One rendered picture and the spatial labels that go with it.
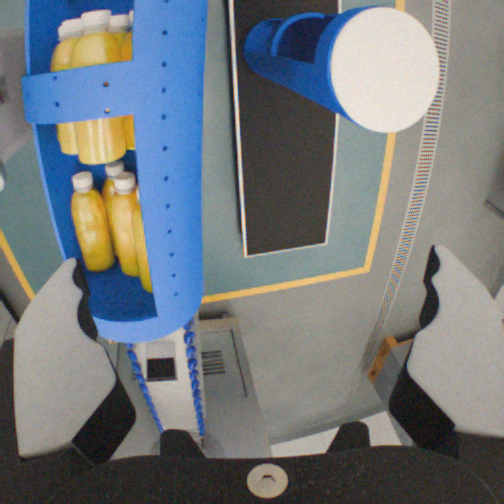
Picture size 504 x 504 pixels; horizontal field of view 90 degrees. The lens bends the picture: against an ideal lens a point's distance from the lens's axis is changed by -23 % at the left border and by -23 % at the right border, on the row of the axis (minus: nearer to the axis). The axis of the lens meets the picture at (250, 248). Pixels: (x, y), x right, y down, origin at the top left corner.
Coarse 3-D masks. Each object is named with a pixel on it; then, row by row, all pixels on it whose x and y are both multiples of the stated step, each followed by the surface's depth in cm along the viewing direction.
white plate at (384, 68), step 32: (352, 32) 48; (384, 32) 49; (416, 32) 49; (352, 64) 52; (384, 64) 53; (416, 64) 54; (352, 96) 56; (384, 96) 57; (416, 96) 58; (384, 128) 62
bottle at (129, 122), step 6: (126, 36) 35; (126, 42) 35; (120, 48) 35; (126, 48) 35; (126, 54) 35; (126, 60) 36; (132, 114) 40; (126, 120) 41; (132, 120) 41; (126, 126) 42; (132, 126) 41; (126, 132) 42; (132, 132) 42; (126, 138) 43; (132, 138) 42; (126, 144) 43; (132, 144) 43
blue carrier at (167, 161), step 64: (64, 0) 36; (128, 0) 43; (192, 0) 31; (128, 64) 30; (192, 64) 37; (192, 128) 43; (64, 192) 55; (192, 192) 48; (64, 256) 56; (192, 256) 55; (128, 320) 52
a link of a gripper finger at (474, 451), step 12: (456, 432) 4; (444, 444) 5; (456, 444) 4; (468, 444) 4; (480, 444) 4; (492, 444) 4; (456, 456) 4; (468, 456) 4; (480, 456) 4; (492, 456) 4; (480, 468) 4; (492, 468) 3; (492, 480) 3
